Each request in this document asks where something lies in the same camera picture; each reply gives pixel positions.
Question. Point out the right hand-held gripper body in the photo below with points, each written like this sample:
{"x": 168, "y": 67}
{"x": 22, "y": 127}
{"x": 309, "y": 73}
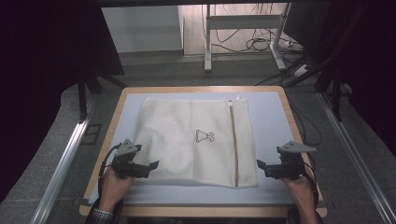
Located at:
{"x": 288, "y": 165}

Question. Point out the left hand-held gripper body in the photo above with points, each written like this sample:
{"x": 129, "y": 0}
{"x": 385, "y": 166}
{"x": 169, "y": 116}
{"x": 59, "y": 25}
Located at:
{"x": 126, "y": 165}

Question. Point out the white mesh laundry bag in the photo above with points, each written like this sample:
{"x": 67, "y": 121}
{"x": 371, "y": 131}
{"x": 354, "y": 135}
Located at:
{"x": 186, "y": 155}

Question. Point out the person's left hand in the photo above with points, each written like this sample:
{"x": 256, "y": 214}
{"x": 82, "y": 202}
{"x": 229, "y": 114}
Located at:
{"x": 112, "y": 189}

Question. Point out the person's right hand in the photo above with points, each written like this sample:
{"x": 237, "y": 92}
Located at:
{"x": 299, "y": 193}

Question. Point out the light blue table mat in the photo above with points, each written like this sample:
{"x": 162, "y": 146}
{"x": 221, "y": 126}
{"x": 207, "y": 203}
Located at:
{"x": 274, "y": 124}

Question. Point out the wooden table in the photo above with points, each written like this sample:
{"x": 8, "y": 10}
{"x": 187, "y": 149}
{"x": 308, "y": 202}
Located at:
{"x": 199, "y": 211}

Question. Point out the black metal stand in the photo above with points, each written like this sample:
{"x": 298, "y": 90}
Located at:
{"x": 82, "y": 99}
{"x": 336, "y": 93}

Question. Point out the white power strip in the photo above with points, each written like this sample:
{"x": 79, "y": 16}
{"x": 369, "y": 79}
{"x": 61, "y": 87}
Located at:
{"x": 301, "y": 70}

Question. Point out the white cabinet panel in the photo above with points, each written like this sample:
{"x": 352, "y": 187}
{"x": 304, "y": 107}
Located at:
{"x": 140, "y": 28}

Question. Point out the dark curtain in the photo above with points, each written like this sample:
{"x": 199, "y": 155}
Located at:
{"x": 370, "y": 62}
{"x": 37, "y": 77}

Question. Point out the black floor frame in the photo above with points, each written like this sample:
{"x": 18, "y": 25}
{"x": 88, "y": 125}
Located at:
{"x": 91, "y": 133}

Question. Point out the aluminium floor rail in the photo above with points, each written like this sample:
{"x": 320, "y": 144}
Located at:
{"x": 355, "y": 155}
{"x": 59, "y": 174}

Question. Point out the white metal desk frame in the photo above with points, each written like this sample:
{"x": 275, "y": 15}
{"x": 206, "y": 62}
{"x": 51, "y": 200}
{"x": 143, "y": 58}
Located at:
{"x": 208, "y": 37}

